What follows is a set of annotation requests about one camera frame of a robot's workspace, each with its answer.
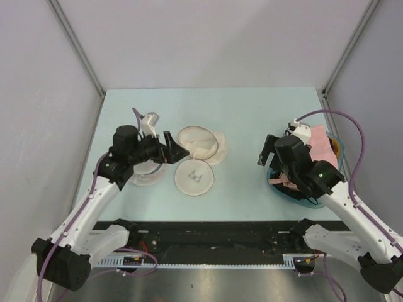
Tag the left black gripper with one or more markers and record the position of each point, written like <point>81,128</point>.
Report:
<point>173,151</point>

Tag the black bra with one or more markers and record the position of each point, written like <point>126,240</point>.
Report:
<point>291,195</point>

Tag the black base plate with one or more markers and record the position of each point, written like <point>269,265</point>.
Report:
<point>219,243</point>

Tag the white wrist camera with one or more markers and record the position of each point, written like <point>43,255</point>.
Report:
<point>300,130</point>
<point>148,123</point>

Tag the pink bra from bag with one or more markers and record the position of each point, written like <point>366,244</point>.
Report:
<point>320,150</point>

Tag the aluminium side rail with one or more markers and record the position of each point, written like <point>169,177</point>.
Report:
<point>343,157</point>

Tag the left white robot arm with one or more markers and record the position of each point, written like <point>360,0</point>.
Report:
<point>68,255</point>

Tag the yellow garment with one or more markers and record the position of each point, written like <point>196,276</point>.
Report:
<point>335,145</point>

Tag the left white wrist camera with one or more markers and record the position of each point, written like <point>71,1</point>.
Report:
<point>148,123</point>

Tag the pink mesh laundry bag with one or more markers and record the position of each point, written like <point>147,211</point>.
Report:
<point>195,176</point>

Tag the right aluminium frame post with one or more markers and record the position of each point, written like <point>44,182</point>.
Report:
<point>351,45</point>

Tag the aluminium frame post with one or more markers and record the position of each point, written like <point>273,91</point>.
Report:
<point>351,45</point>
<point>76,45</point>

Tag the left aluminium frame post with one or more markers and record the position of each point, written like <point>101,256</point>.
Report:
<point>76,45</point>

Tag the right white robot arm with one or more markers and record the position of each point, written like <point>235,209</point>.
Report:
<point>317,237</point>

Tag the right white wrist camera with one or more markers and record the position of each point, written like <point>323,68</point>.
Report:
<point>300,130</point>

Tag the grey-trimmed mesh laundry bag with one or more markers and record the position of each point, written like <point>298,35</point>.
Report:
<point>147,173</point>

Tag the teal plastic basin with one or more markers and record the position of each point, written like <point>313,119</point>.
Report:
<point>325,175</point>

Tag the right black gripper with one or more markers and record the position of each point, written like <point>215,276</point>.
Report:
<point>268,147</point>

